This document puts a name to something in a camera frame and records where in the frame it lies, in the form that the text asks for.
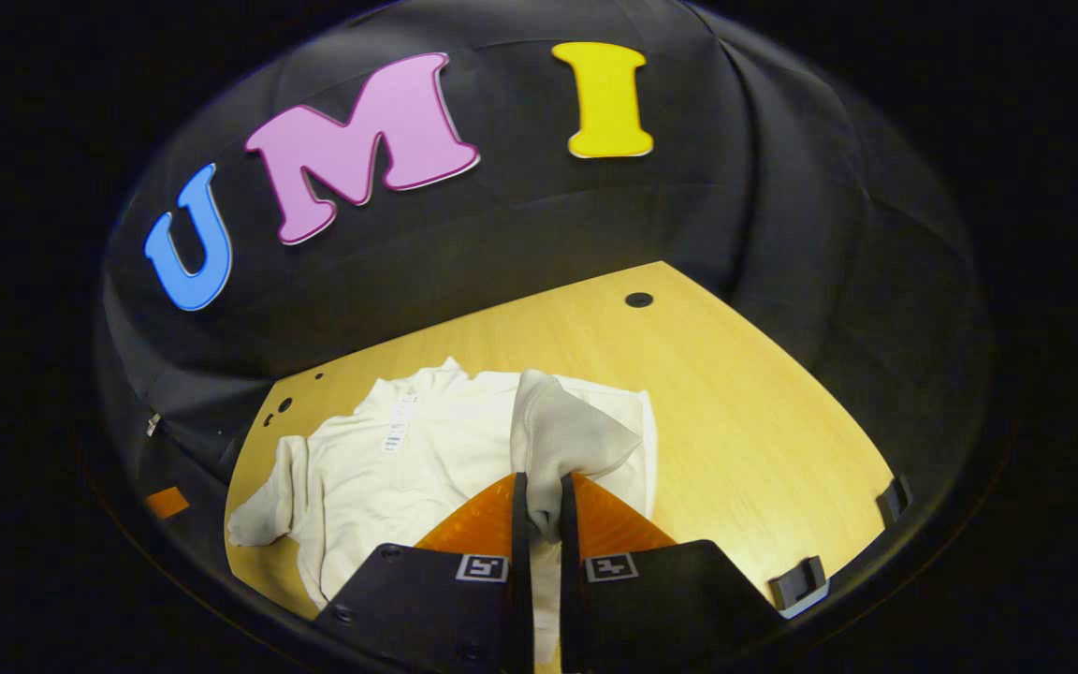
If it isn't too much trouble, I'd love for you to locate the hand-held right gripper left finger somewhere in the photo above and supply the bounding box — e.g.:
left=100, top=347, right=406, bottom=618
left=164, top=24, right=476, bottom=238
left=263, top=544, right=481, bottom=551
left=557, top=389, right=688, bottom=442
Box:
left=313, top=471, right=536, bottom=674

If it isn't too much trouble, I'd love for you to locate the black table clamp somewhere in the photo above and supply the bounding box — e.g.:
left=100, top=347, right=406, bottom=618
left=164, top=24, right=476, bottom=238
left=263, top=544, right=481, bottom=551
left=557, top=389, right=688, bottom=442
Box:
left=768, top=556, right=829, bottom=620
left=878, top=475, right=915, bottom=526

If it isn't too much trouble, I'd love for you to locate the cream long-sleeved sweatshirt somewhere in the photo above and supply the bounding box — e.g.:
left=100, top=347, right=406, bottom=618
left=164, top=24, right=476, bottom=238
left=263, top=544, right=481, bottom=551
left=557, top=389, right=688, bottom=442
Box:
left=226, top=356, right=660, bottom=661

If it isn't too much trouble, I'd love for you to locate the white paper garment tag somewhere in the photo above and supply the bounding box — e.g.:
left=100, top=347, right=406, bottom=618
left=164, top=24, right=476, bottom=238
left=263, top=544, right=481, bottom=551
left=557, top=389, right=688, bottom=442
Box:
left=382, top=397, right=419, bottom=454

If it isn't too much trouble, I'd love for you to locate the black backdrop cloth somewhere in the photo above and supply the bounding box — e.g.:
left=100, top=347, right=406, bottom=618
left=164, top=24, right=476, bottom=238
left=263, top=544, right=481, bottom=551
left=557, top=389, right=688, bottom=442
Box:
left=95, top=0, right=998, bottom=600

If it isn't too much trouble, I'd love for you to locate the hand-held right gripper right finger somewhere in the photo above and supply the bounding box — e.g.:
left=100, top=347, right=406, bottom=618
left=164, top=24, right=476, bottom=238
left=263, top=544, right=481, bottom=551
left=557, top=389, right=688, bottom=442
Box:
left=558, top=473, right=785, bottom=674

